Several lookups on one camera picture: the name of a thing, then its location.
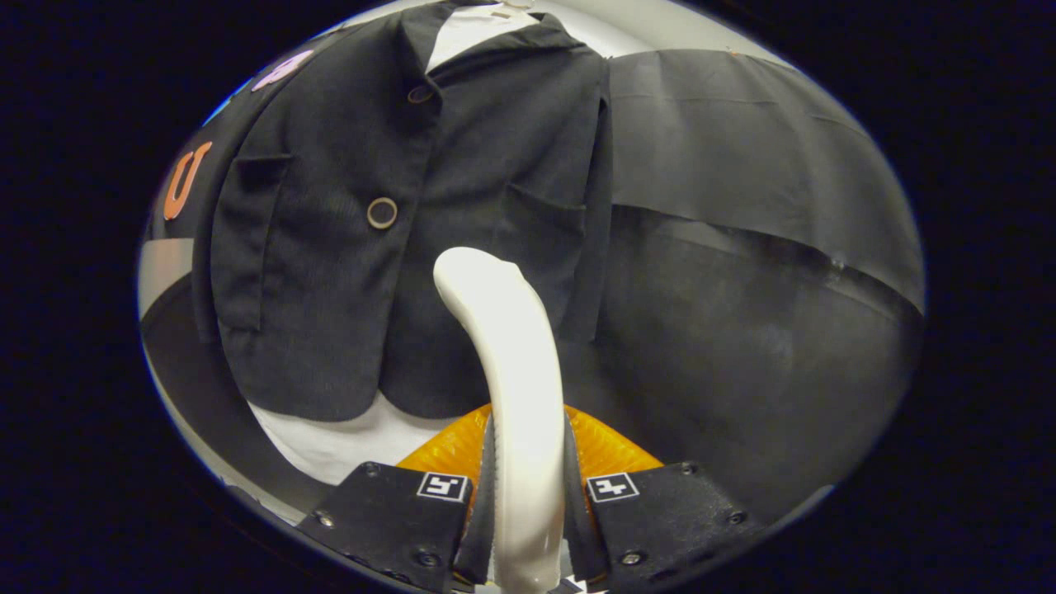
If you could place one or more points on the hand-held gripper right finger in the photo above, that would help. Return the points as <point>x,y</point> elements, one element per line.
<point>577,511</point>

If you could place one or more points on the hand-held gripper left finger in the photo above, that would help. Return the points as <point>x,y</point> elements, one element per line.
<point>483,511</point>

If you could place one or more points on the black jacket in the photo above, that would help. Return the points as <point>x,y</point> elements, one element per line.
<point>330,305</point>

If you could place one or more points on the black backdrop cloth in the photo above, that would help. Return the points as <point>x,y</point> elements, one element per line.
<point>742,165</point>

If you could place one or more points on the grey table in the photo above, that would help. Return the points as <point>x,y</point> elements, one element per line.
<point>161,272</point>

